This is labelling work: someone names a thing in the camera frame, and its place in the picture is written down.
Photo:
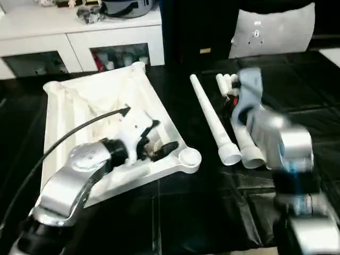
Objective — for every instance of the cluster of small bottles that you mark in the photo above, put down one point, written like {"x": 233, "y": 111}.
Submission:
{"x": 122, "y": 57}

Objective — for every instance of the grey bag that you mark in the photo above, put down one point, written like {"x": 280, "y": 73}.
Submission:
{"x": 127, "y": 6}

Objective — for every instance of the white cabinet with glass doors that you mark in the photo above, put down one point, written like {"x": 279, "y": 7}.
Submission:
{"x": 42, "y": 32}

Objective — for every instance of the white plastic table top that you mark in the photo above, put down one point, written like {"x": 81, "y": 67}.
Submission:
{"x": 90, "y": 95}

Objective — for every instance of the white flat board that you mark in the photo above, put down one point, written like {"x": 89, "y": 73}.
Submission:
{"x": 330, "y": 56}

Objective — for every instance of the black cabinet with yellow label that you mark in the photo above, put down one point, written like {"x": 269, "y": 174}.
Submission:
{"x": 196, "y": 26}

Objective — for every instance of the small colourful figurines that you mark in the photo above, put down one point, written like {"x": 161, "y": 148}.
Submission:
{"x": 69, "y": 2}

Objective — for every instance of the white cushion with badge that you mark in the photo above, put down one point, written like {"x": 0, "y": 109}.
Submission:
{"x": 271, "y": 32}

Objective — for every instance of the black work mat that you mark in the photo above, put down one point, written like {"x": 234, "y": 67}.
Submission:
{"x": 186, "y": 223}

